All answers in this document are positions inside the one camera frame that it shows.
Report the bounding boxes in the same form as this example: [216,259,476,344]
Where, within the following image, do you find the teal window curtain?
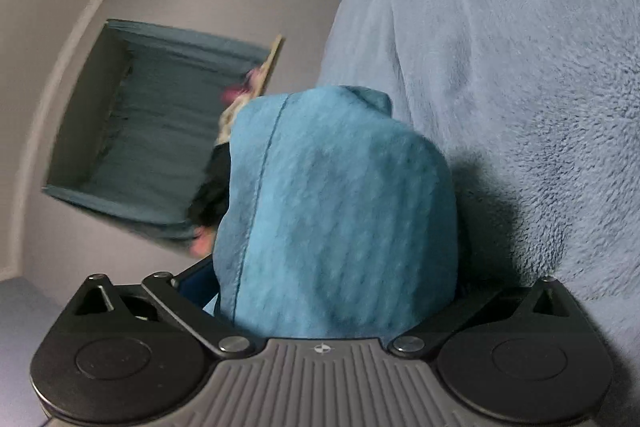
[42,19,271,244]

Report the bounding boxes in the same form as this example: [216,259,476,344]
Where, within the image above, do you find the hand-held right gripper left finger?
[74,257,257,359]

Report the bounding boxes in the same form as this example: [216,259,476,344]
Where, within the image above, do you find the pink items on windowsill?
[221,66,267,104]

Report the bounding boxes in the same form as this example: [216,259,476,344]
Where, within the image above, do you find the teal hoodie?
[212,85,460,341]

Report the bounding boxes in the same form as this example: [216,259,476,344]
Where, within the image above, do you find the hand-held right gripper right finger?
[387,276,572,359]

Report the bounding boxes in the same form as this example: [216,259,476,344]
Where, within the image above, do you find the wooden windowsill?
[216,35,287,144]

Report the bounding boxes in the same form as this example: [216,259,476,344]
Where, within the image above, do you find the light blue fleece blanket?
[317,0,640,427]

